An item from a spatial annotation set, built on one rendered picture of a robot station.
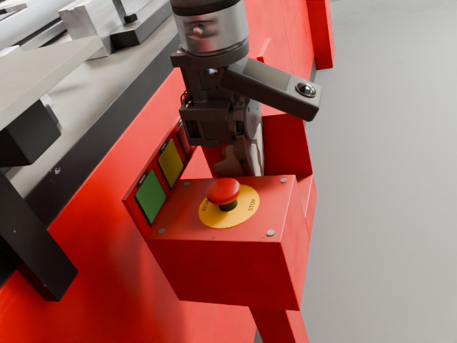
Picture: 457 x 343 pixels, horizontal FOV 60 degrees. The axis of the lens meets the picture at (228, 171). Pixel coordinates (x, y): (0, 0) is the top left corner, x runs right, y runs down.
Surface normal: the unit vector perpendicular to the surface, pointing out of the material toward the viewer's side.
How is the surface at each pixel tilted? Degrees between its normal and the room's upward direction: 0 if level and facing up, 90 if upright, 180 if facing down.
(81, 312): 90
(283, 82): 33
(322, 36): 90
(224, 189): 3
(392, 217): 0
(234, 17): 94
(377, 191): 0
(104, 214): 90
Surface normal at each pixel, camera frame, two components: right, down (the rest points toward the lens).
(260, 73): 0.26, -0.64
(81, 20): -0.25, 0.63
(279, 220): -0.27, -0.77
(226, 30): 0.43, 0.49
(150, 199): 0.93, -0.04
